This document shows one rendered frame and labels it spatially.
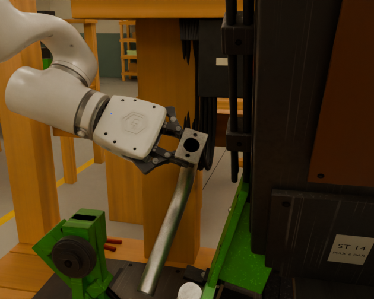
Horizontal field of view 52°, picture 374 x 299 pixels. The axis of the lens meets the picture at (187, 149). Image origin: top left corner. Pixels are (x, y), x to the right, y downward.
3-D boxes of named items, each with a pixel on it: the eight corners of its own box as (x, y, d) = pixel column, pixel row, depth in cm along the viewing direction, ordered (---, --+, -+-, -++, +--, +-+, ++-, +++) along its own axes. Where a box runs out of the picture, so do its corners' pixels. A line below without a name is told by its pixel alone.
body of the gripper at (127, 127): (80, 132, 61) (146, 156, 60) (107, 81, 65) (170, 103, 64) (88, 150, 68) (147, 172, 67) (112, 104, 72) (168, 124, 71)
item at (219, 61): (284, 100, 74) (291, 18, 69) (197, 96, 77) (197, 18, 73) (282, 90, 86) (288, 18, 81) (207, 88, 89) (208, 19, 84)
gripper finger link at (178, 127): (142, 118, 65) (159, 143, 64) (165, 105, 66) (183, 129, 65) (142, 126, 68) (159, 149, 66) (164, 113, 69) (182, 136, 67)
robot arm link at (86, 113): (69, 124, 61) (86, 130, 60) (93, 80, 64) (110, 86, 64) (78, 145, 68) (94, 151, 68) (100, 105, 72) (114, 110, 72)
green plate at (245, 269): (250, 325, 59) (299, 209, 52) (199, 305, 60) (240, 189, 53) (254, 278, 70) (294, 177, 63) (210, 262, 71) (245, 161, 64)
